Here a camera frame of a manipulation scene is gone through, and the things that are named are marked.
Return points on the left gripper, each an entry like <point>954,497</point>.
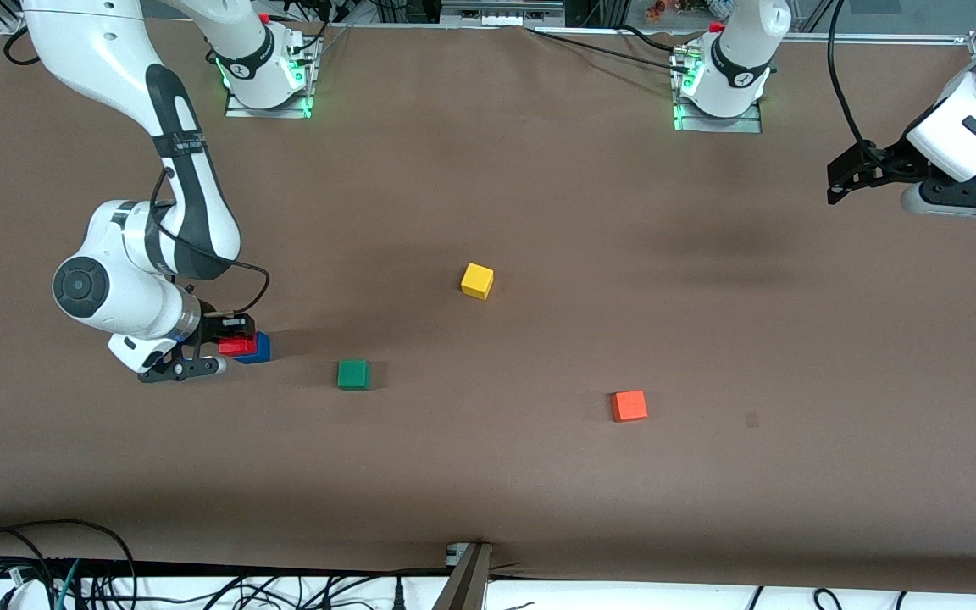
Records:
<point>891,163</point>

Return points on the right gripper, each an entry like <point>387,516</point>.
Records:
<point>212,327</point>

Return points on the red wooden block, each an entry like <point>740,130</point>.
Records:
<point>238,346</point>

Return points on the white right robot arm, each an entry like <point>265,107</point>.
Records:
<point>128,313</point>

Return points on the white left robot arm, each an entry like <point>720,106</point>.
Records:
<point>738,85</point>

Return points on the blue wooden block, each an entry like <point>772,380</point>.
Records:
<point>261,352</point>

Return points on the green wooden block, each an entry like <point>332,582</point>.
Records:
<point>352,374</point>

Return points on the yellow wooden block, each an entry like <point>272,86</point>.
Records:
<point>477,280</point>

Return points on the orange wooden block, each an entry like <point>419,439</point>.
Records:
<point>629,407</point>

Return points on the brown table cover sheet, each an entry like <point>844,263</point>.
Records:
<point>488,474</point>

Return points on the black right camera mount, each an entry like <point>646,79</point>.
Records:
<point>170,370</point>

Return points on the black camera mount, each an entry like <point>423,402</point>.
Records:
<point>962,191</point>
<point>170,370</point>

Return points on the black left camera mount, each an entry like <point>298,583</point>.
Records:
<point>962,191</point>

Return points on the aluminium frame rail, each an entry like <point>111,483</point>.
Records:
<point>878,37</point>

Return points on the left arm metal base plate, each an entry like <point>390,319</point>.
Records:
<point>734,125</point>

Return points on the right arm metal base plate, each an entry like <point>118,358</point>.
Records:
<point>285,112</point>

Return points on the metal support post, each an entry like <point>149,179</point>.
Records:
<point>467,585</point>

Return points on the grey metal rail fixture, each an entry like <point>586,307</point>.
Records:
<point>501,17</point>

